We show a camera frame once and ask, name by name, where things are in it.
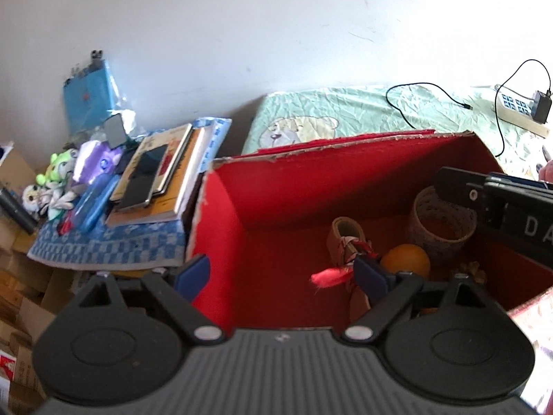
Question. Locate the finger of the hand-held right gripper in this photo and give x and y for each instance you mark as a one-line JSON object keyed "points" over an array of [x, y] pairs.
{"points": [[458, 188]]}

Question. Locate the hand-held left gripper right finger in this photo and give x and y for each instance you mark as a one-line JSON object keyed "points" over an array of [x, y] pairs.
{"points": [[369, 279]]}

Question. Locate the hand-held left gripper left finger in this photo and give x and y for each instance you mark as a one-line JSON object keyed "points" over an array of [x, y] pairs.
{"points": [[192, 274]]}

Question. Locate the brown gourd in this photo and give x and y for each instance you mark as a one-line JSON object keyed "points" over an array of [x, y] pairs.
{"points": [[406, 259]]}

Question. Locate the brown pine cone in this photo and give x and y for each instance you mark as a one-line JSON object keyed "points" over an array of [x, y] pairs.
{"points": [[471, 269]]}

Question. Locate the large red cardboard box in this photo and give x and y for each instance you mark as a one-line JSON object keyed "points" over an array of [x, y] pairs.
{"points": [[268, 207]]}

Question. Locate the patterned tape roll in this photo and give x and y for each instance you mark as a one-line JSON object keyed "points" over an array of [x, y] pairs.
{"points": [[421, 224]]}

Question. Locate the stack of books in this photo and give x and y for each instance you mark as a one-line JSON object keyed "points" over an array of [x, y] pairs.
{"points": [[168, 207]]}

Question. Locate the blue checked towel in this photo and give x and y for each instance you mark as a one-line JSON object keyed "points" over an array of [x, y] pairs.
{"points": [[108, 246]]}

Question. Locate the white power strip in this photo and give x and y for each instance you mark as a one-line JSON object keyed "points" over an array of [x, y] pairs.
{"points": [[514, 106]]}

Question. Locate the black phone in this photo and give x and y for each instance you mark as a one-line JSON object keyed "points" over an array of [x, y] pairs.
{"points": [[142, 177]]}

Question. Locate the black charger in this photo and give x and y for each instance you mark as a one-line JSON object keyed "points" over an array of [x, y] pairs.
{"points": [[542, 106]]}

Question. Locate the blue pencil case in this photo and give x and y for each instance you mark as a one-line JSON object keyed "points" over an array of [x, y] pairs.
{"points": [[93, 203]]}

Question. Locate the pale printed bed sheet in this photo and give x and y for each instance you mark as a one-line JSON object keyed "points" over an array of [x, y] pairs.
{"points": [[345, 112]]}

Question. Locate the yellow cover book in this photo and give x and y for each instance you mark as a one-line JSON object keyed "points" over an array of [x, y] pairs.
{"points": [[175, 138]]}

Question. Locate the blue and white booklet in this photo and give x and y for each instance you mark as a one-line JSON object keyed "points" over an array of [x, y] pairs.
{"points": [[218, 134]]}

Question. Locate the purple bag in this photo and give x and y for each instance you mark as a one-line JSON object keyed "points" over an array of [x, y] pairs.
{"points": [[95, 160]]}

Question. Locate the small grey square mirror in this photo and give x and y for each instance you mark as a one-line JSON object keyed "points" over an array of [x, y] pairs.
{"points": [[114, 132]]}

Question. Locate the pile of cardboard boxes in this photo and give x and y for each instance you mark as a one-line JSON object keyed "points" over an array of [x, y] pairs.
{"points": [[26, 311]]}

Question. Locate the green frog plush toy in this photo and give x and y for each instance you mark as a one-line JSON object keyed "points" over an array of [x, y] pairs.
{"points": [[58, 168]]}

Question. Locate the small white plush toy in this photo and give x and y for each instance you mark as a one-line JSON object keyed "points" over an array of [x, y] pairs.
{"points": [[32, 196]]}

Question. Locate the black cylinder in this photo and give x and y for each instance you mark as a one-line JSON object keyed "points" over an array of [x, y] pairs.
{"points": [[17, 212]]}

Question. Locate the blue plastic packet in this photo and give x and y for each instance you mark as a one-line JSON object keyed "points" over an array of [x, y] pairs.
{"points": [[86, 99]]}

